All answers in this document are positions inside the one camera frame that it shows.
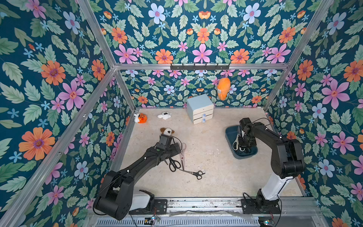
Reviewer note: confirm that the teal storage box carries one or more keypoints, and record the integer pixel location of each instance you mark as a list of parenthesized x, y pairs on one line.
[(233, 135)]

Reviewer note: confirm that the orange plush toy hanging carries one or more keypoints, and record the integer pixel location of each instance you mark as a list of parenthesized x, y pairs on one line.
[(223, 88)]

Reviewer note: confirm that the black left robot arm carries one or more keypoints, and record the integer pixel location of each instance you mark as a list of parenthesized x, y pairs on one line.
[(117, 190)]

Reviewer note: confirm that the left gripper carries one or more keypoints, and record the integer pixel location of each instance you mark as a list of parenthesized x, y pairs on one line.
[(174, 151)]

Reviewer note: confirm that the pink kitchen scissors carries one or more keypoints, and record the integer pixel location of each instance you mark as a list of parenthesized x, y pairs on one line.
[(182, 156)]

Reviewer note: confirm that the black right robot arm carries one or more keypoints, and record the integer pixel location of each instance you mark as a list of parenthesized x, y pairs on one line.
[(286, 159)]

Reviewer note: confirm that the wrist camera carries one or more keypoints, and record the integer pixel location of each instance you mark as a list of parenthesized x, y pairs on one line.
[(245, 125), (164, 141)]

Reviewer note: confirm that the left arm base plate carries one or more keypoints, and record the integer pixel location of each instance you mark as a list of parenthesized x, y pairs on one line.
[(158, 207)]

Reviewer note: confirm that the all black scissors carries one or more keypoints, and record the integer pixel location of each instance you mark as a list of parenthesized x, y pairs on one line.
[(174, 165)]

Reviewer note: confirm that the small thin black scissors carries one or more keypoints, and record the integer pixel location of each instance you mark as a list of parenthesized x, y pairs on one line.
[(198, 175)]

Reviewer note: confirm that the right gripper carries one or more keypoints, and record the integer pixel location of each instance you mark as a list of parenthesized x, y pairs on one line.
[(242, 140)]

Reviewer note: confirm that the white mini drawer cabinet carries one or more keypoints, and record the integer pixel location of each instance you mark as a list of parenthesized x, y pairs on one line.
[(200, 109)]

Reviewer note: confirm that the cream kitchen scissors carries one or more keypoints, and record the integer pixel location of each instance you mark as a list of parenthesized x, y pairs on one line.
[(235, 144)]

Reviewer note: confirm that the brown white dog plush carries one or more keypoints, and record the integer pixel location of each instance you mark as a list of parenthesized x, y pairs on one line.
[(167, 131)]

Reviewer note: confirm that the black hook rail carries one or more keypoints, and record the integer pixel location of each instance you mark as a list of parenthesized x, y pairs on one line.
[(194, 67)]

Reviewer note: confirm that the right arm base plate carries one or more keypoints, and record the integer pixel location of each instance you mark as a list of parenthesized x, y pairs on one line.
[(250, 206)]

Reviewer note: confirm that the orange white plush toy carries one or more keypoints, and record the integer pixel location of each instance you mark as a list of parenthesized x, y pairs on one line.
[(140, 118)]

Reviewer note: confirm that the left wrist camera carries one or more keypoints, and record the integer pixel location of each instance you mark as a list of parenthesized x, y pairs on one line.
[(164, 141)]

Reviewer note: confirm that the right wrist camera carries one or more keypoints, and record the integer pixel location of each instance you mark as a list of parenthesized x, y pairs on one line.
[(245, 125)]

